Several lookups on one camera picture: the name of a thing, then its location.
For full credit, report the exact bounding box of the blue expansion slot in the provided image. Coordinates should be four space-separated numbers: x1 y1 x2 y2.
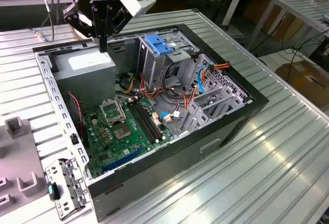
102 145 144 173

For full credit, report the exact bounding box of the black latch with teal button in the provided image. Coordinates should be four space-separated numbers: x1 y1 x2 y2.
47 181 62 201

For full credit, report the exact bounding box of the grey optical drive cage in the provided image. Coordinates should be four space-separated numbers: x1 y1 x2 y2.
137 30 201 91

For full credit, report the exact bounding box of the orange black wire bundle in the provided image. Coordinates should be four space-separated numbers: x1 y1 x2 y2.
115 71 190 111

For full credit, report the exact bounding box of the blue drive cage latch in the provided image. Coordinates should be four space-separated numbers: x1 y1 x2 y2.
144 34 175 57

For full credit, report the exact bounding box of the metal socket cover frame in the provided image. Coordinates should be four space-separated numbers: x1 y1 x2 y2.
99 98 126 125

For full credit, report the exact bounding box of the black RAM slot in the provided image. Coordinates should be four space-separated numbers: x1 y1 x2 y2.
131 101 157 143
134 100 161 142
127 102 154 144
138 100 165 140

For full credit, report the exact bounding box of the grey metal disk bay cage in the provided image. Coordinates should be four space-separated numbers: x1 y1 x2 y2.
179 53 254 136

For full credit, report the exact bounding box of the slatted metal side table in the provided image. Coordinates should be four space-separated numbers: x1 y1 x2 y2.
246 0 329 52

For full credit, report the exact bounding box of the grey power supply unit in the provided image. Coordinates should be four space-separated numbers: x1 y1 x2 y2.
52 46 117 109

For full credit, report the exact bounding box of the green motherboard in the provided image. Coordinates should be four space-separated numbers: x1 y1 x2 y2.
82 97 175 178

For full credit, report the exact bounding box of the brown cardboard box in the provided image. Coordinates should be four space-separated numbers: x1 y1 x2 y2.
275 59 329 106

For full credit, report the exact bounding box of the blue data wire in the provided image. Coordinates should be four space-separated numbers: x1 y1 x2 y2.
197 63 214 95

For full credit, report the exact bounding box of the thin red fan wire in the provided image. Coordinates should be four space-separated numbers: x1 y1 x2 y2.
67 92 85 135

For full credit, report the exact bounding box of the black case fan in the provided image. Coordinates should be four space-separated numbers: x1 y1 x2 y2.
64 92 89 149

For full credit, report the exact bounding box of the CPU socket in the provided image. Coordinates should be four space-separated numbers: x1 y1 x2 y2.
112 123 132 140

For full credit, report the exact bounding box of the black cable with metal plug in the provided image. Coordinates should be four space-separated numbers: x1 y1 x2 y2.
28 0 64 44

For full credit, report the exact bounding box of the black open PC case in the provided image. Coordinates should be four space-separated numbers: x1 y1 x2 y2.
32 23 270 223

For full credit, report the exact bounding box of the grey metal slot bracket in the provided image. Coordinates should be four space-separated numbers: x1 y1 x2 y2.
45 157 89 221

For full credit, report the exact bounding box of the grey parts rack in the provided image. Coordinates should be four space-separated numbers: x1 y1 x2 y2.
0 116 51 211

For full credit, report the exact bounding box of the orange power wire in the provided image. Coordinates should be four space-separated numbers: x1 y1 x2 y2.
184 61 232 111

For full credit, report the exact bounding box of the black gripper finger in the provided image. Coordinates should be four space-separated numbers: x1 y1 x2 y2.
102 5 134 53
62 3 103 53

